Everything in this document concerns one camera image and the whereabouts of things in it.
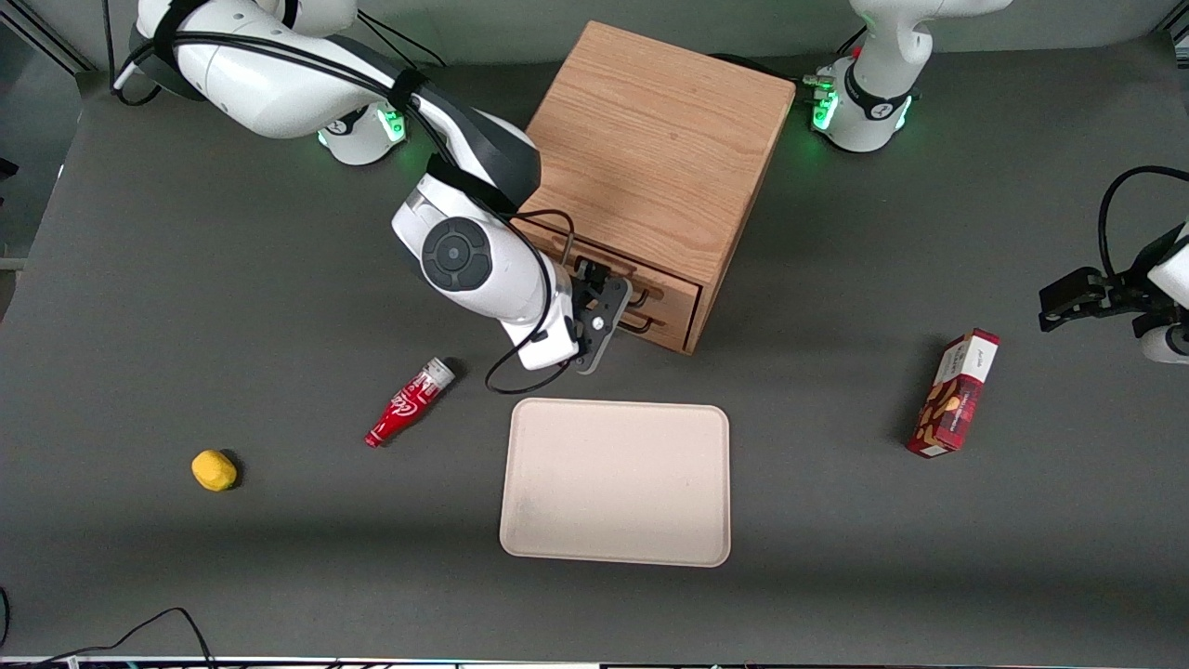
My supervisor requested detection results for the oak drawer front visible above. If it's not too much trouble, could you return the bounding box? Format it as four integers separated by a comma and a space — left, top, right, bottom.
534, 216, 704, 318
613, 295, 699, 355

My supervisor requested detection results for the oak wooden drawer cabinet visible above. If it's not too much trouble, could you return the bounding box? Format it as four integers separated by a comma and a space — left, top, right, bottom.
516, 20, 798, 357

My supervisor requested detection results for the red biscuit box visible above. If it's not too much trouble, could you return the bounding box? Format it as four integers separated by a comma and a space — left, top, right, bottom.
907, 328, 1002, 459

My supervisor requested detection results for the beige plastic tray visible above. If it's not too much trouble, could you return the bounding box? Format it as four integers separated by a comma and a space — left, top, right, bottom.
499, 398, 732, 569

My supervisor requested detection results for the red cola bottle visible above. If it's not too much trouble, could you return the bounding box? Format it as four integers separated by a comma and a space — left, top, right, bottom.
363, 358, 458, 450

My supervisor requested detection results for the yellow lemon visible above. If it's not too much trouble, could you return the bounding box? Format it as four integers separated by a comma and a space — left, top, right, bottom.
191, 450, 239, 492

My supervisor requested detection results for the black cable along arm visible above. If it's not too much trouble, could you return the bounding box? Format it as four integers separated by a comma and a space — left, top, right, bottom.
111, 0, 580, 397

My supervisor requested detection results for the black looped gripper cable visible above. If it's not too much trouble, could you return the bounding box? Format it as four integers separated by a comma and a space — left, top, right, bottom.
1098, 165, 1189, 280

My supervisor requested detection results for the black cable behind cabinet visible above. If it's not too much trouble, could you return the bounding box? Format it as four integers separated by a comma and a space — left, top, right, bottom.
709, 52, 820, 86

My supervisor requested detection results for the black arm base cable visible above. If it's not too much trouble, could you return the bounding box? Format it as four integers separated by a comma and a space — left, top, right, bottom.
356, 13, 448, 68

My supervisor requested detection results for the black cable on table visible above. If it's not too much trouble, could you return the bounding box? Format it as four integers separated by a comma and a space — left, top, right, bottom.
0, 587, 216, 669

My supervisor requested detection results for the aluminium frame rail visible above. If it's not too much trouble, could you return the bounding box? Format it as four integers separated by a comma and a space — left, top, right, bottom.
0, 0, 96, 75

